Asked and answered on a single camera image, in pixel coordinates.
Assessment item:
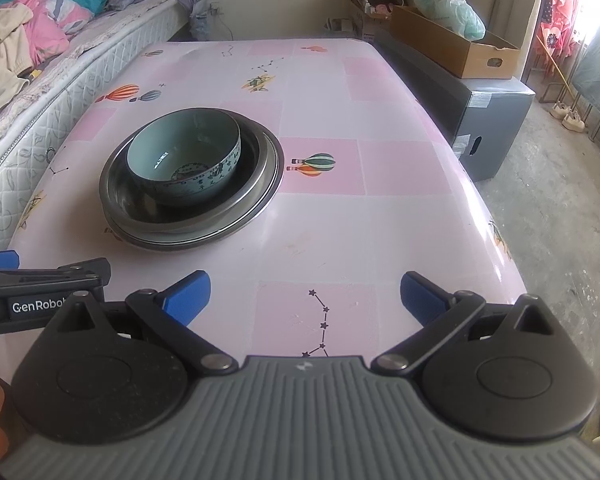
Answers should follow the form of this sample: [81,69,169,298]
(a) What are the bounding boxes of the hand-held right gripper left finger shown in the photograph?
[45,270,233,376]

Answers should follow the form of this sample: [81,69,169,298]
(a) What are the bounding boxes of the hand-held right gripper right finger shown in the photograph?
[372,271,558,375]

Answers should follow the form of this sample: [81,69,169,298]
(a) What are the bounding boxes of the stainless steel plate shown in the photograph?
[104,122,285,252]

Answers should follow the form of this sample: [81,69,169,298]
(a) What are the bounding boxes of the stainless steel bowl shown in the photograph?
[99,115,281,241]

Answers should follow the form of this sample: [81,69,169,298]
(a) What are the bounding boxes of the teal ceramic bowl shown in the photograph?
[126,108,242,206]

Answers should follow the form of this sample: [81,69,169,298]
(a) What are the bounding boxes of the pink printed tablecloth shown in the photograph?
[0,37,528,376]

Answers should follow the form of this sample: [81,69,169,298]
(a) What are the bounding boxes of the grey box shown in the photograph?
[375,35,536,183]

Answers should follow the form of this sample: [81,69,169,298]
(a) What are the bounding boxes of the white quilted mattress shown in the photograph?
[0,0,191,256]

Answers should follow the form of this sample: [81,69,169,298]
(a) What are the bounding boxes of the beige garment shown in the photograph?
[0,5,33,126]

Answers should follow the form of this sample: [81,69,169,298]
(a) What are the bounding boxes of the pink garment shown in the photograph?
[10,0,71,63]

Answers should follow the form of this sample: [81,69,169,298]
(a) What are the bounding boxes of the long brown cardboard box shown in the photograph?
[390,6,521,79]

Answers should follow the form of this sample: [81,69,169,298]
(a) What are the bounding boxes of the pale green plastic bag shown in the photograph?
[414,0,486,43]

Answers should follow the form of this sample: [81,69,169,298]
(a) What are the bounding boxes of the cluttered open cardboard box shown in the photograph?
[350,0,412,41]

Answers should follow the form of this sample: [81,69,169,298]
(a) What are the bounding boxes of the pink hanging clothes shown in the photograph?
[535,0,588,61]

